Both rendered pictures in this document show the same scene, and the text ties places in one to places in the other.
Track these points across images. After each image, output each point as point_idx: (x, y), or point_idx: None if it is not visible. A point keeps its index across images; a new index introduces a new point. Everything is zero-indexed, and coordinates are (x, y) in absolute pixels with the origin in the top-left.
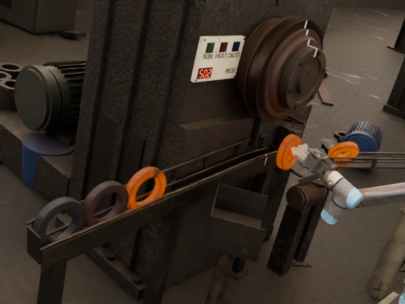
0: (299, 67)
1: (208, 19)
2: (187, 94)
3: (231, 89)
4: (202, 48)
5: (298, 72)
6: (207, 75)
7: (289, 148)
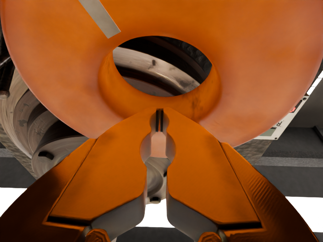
0: (157, 195)
1: (259, 146)
2: (317, 71)
3: (201, 66)
4: (281, 131)
5: (148, 185)
6: None
7: (210, 130)
